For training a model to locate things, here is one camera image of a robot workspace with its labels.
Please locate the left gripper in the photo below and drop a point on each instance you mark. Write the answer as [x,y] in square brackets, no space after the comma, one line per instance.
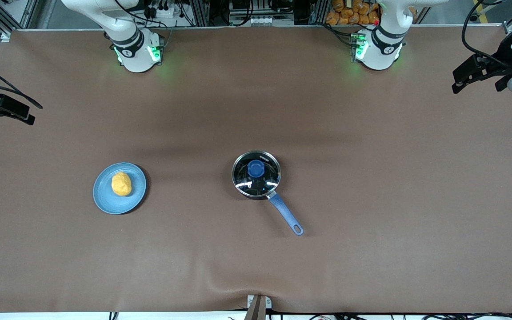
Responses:
[498,66]

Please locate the yellow potato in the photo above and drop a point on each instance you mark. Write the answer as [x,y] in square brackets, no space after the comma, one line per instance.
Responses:
[121,184]

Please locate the glass lid blue knob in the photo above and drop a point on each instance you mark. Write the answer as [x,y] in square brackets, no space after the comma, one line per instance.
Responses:
[256,169]

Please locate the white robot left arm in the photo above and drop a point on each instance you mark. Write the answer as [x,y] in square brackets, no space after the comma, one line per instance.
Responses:
[380,49]

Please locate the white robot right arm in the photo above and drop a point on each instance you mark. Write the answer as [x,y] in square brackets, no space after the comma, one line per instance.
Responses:
[131,49]

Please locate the blue round plate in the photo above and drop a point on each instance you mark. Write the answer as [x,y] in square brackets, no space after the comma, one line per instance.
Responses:
[105,195]

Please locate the bag of orange items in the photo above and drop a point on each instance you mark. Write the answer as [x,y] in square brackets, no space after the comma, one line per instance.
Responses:
[349,13]

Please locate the white power strip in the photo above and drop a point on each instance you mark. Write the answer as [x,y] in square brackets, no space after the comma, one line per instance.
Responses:
[162,12]

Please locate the grey box white connectors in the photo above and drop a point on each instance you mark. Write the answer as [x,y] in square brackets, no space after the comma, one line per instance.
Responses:
[260,20]

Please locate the brown table cloth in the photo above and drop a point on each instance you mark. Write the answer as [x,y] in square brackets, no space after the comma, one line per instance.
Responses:
[256,266]

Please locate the brown bar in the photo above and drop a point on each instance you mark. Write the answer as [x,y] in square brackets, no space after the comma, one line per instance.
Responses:
[256,311]

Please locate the aluminium frame post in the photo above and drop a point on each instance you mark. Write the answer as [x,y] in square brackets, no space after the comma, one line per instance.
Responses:
[199,13]

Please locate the grey metal bracket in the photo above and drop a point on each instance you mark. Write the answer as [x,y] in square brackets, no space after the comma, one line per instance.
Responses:
[268,302]

